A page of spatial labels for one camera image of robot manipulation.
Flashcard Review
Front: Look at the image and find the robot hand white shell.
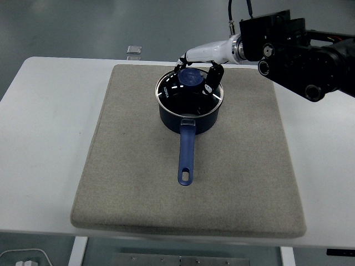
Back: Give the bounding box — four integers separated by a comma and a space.
174, 38, 238, 96

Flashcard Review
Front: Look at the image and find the glass lid with blue knob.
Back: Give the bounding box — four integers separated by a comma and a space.
154, 68, 225, 118

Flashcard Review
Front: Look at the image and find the beige fabric mat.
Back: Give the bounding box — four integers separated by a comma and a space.
70, 64, 307, 240

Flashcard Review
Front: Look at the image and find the white table leg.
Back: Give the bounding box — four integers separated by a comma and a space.
67, 236, 89, 266
280, 246, 296, 266

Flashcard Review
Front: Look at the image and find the black flat bar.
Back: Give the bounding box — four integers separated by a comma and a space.
326, 248, 355, 257

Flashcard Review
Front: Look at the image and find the dark saucepan with blue handle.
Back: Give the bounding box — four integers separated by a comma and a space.
158, 95, 223, 187

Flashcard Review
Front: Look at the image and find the white cable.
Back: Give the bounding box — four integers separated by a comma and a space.
0, 248, 54, 266

